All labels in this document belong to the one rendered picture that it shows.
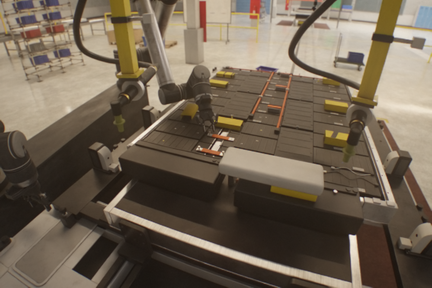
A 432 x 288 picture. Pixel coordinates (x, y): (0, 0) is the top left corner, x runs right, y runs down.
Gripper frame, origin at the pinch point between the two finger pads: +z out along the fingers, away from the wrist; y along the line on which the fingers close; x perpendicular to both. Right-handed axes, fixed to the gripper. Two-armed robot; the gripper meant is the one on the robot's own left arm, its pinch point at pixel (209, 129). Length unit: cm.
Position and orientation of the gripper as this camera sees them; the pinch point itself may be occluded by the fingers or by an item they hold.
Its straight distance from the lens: 128.8
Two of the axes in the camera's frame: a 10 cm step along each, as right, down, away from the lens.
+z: 1.8, 9.3, -3.2
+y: -9.7, 1.2, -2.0
